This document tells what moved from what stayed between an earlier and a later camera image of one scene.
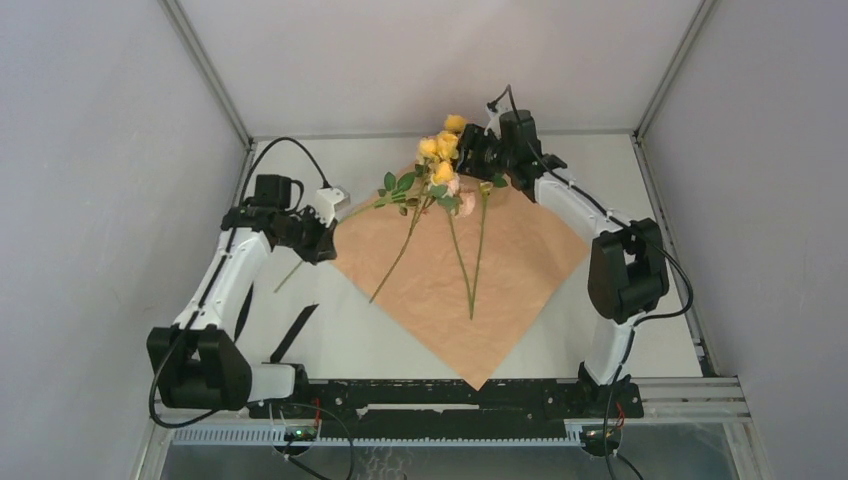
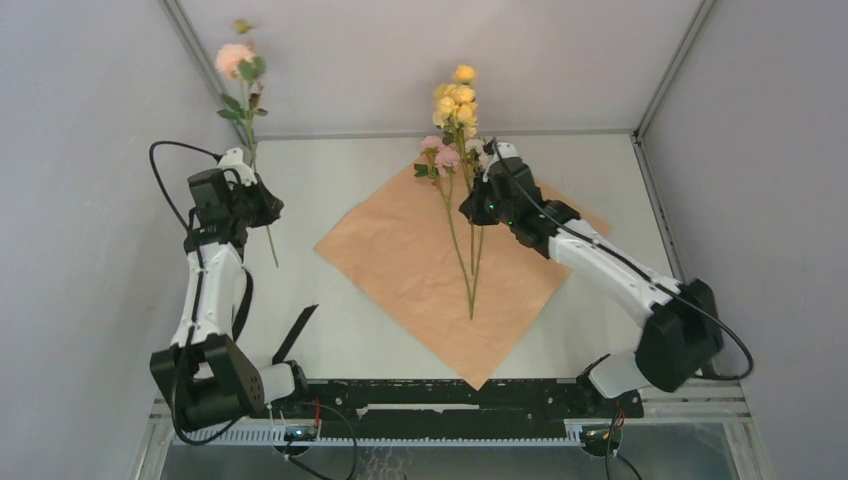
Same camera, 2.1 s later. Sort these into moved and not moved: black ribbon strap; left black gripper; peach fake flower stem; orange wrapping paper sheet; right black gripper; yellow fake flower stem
Moved: yellow fake flower stem; peach fake flower stem; left black gripper; right black gripper
Not moved: orange wrapping paper sheet; black ribbon strap
